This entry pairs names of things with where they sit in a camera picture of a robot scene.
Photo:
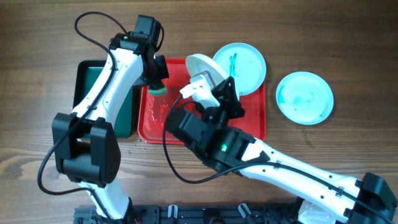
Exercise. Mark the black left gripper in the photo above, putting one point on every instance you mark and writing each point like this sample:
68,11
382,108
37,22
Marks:
163,73

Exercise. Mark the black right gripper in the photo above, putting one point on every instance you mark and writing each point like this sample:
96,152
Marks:
227,99

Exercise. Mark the green scrubbing sponge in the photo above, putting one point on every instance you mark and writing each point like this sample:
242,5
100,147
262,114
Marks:
157,89

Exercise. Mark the white plate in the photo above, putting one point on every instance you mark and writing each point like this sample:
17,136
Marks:
305,98
202,67

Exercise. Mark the white plate tray corner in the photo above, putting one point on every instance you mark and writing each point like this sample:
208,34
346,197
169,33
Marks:
245,64

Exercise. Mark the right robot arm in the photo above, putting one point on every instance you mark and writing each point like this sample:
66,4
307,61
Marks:
327,197

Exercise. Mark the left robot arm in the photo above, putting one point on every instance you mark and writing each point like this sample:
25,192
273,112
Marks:
85,146

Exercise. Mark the red plastic tray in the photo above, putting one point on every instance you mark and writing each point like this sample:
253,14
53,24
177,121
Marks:
154,109

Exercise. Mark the black tray with green liquid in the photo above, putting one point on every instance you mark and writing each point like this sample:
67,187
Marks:
87,73

